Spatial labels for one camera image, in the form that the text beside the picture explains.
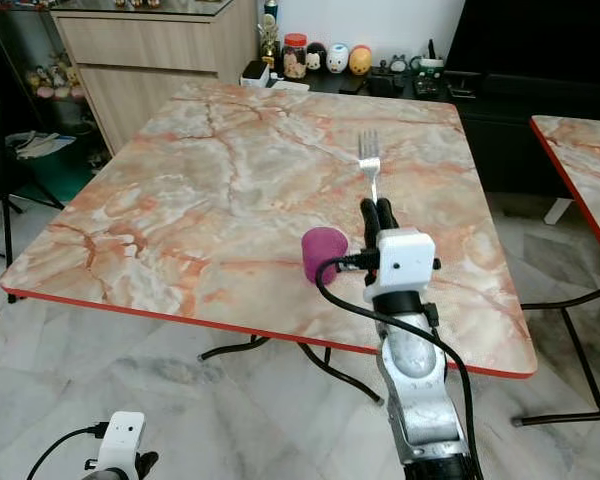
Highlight silver metal fork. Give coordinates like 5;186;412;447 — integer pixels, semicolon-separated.
358;131;382;204

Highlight green waste bin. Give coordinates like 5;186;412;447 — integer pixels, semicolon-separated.
8;130;96;201

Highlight white round figurine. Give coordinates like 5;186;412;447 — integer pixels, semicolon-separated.
326;43;351;75

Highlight black television screen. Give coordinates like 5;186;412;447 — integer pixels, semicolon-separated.
445;0;600;96

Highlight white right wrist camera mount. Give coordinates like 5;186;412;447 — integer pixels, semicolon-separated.
370;229;438;301

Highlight glass jar with red lid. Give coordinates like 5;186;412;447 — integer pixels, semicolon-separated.
282;34;309;81

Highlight black metal stand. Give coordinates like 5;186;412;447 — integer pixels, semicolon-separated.
0;0;36;306

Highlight white and green gadget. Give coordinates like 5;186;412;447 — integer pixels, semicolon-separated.
415;40;446;96

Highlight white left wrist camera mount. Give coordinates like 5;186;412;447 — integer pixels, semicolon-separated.
95;411;147;477

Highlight papers in bin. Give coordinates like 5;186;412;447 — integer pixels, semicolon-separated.
5;130;78;161

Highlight yellow round figurine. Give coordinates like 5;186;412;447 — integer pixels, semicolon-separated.
348;45;374;77

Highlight black metal table leg frame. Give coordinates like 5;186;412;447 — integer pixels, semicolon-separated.
512;288;600;428
198;335;383;405

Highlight purple plastic cup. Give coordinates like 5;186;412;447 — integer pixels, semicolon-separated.
301;227;351;286

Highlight small gold trophy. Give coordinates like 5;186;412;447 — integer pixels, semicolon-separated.
260;0;283;67

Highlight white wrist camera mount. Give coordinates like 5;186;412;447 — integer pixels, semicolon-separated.
95;411;147;477
370;229;438;301

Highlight glass display cabinet with figurines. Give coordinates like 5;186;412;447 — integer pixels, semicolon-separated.
0;0;101;186

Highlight black round figurine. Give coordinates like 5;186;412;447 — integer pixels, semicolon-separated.
306;42;329;73

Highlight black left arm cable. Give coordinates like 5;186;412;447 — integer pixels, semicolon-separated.
26;422;109;480

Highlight light wooden cabinet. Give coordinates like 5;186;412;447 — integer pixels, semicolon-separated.
52;0;261;153

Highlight marble folding table red edge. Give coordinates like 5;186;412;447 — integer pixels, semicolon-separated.
530;115;600;278

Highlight white power adapter box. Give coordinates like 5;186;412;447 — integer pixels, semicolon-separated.
240;60;273;87

